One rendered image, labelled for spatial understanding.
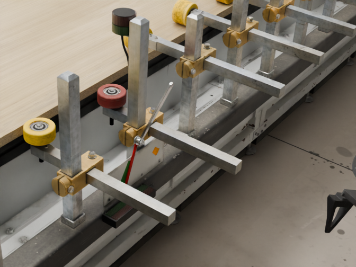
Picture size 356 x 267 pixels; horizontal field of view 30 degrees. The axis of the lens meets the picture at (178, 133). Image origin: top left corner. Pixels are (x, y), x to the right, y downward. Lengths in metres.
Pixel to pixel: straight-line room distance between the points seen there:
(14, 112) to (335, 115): 2.19
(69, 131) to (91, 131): 0.46
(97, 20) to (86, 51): 0.22
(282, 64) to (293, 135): 0.94
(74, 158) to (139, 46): 0.31
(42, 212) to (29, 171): 0.12
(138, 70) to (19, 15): 0.74
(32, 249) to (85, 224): 0.15
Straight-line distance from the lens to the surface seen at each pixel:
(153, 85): 2.16
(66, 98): 1.48
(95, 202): 1.77
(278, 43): 2.06
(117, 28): 1.63
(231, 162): 1.67
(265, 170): 3.10
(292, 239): 2.77
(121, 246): 2.43
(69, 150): 1.55
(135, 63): 1.65
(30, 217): 1.86
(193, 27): 1.83
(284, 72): 2.45
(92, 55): 2.02
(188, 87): 1.92
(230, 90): 2.16
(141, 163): 1.82
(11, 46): 2.09
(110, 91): 1.83
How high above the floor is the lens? 1.85
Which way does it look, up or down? 34 degrees down
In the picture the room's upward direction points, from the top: 4 degrees clockwise
